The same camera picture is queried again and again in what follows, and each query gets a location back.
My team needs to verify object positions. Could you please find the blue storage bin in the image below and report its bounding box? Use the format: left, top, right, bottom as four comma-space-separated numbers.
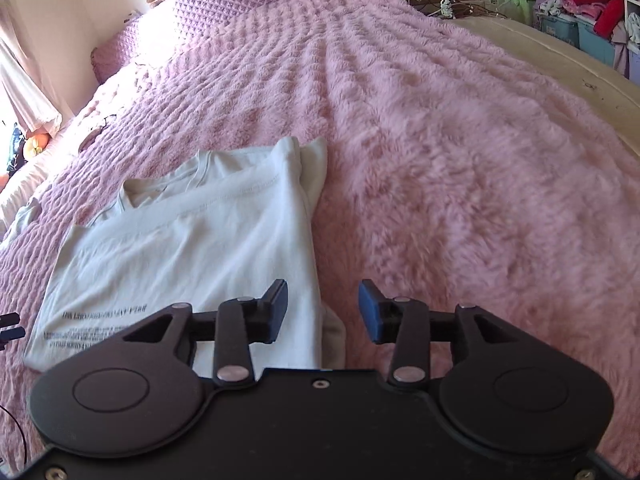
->
536, 13, 579, 48

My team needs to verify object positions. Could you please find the pink curtain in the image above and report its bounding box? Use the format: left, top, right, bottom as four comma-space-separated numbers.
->
1, 0, 63, 136

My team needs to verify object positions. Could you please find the orange plush toy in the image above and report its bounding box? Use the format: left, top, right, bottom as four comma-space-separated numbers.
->
22, 133, 51, 162

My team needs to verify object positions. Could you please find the pink fluffy blanket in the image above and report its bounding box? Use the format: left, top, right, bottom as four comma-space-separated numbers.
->
1, 0, 639, 474

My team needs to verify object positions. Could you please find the purple quilted headboard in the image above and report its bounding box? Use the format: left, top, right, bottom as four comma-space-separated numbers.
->
91, 0, 279, 84

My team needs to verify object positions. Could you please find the cream mattress edge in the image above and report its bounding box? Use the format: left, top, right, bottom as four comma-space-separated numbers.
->
454, 16, 640, 154

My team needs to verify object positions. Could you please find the white t-shirt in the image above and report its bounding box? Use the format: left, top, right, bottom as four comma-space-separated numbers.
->
24, 138, 346, 372

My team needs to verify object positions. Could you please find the cream nightstand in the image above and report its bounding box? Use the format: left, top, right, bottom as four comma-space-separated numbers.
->
405, 0, 506, 20

